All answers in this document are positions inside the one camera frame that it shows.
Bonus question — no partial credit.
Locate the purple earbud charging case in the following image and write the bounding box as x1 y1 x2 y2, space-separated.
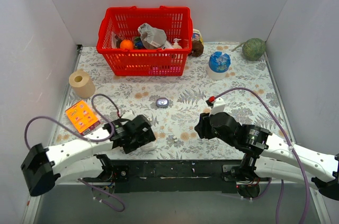
156 98 169 108

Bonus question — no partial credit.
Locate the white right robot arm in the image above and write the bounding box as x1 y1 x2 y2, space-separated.
194 112 338 200

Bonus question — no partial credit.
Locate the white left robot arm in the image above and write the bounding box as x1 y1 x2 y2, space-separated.
21 112 156 196

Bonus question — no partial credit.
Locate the floral table mat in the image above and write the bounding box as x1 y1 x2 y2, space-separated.
51 42 291 160

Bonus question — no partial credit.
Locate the orange snack box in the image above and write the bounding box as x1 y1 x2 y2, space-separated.
65 100 100 136

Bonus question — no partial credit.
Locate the blue lidded white jar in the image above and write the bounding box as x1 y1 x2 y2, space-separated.
207 51 231 80

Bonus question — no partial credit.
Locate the beige paper roll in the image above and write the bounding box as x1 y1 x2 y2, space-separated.
69 69 96 98

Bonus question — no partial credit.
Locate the brown jar with label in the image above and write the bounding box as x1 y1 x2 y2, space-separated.
189 29 204 57

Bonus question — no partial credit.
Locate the green melon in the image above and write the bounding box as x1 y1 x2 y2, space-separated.
231 38 266 61

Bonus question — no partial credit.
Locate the white pump bottle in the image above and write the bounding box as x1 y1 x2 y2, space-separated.
172 38 182 49

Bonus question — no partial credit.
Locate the orange fruit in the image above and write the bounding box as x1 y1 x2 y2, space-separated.
120 39 134 50

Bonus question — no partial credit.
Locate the grey crumpled bag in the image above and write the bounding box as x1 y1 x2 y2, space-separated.
138 23 167 49

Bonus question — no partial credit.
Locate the red plastic shopping basket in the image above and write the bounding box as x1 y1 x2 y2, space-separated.
96 6 193 76

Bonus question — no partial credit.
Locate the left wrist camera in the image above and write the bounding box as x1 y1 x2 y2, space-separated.
118 110 136 123

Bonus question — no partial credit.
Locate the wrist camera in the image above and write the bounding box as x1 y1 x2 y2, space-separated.
118 110 136 123
206 96 226 115

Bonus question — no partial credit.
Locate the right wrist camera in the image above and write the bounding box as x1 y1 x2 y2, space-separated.
206 96 226 115

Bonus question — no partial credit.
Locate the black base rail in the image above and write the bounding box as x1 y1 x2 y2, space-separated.
85 155 257 193

